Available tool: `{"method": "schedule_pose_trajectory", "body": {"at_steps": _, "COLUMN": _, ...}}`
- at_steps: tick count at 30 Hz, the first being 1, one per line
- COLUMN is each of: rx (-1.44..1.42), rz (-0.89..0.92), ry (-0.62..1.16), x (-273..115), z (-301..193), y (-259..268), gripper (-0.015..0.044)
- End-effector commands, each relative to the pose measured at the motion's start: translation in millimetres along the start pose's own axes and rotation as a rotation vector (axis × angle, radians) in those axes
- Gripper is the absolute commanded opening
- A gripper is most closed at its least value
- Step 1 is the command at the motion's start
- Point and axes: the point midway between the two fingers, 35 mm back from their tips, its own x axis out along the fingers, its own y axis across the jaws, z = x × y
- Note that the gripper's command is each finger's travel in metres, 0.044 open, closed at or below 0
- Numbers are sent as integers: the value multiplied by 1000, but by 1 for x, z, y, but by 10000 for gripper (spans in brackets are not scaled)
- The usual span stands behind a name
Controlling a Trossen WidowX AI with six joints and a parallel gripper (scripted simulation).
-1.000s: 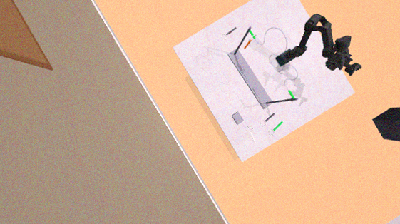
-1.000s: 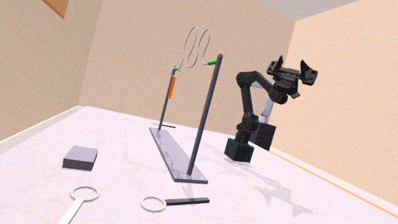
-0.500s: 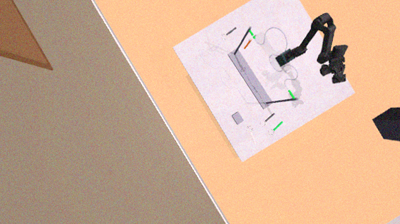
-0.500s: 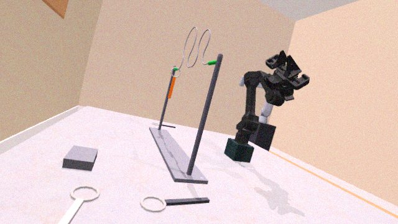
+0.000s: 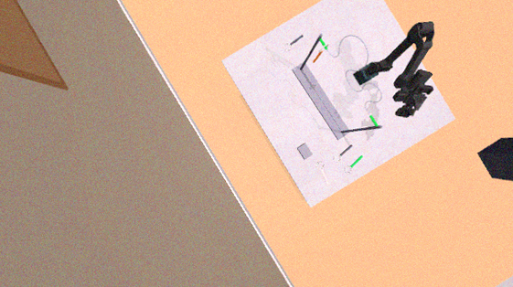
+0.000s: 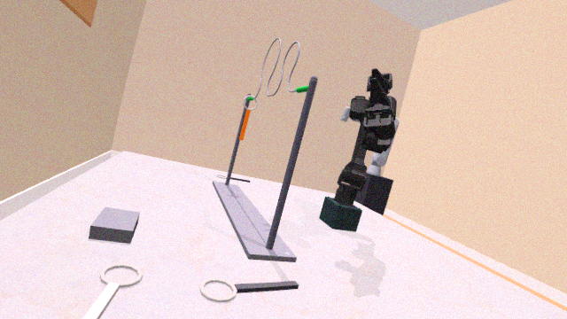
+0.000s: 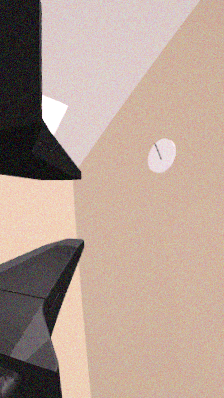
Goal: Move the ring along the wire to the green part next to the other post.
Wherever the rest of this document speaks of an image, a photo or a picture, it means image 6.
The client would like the orange handle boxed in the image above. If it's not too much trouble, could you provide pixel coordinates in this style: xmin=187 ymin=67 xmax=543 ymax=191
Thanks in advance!
xmin=239 ymin=96 xmax=258 ymax=140

